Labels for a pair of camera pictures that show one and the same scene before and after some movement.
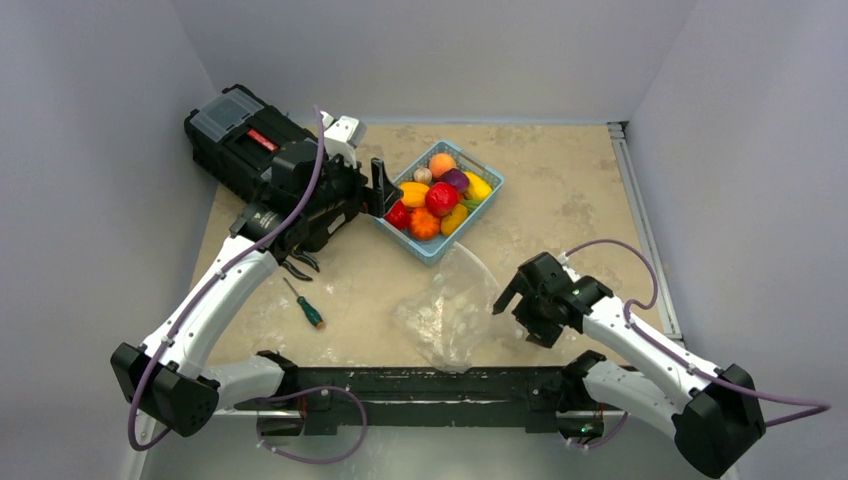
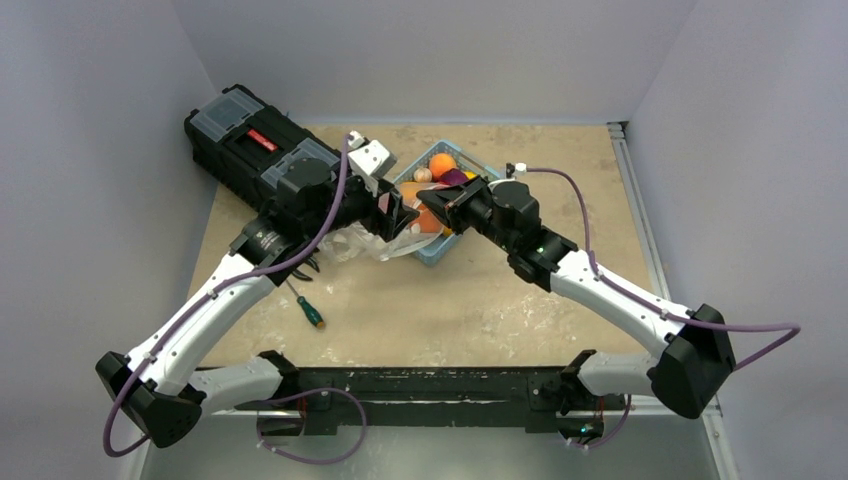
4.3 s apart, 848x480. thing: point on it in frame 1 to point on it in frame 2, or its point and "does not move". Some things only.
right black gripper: x=524 y=297 to x=468 y=204
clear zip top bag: x=458 y=312 to x=356 y=242
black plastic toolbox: x=234 y=137 does not move
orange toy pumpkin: x=423 y=225 does not move
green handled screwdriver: x=314 y=318 does not move
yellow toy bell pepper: x=414 y=193 does not move
